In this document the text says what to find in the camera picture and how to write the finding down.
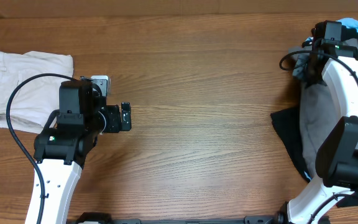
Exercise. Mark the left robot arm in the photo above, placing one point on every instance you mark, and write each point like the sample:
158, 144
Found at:
60, 150

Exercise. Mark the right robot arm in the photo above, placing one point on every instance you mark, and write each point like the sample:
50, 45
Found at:
327, 68

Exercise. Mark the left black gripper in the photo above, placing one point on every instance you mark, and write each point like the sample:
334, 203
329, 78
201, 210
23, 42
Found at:
114, 124

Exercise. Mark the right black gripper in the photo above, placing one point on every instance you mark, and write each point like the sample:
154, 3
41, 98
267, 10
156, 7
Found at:
299, 74

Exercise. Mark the grey shorts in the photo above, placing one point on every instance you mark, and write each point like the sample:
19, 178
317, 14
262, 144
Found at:
317, 114

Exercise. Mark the black polo shirt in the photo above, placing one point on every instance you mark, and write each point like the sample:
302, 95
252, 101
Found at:
286, 125

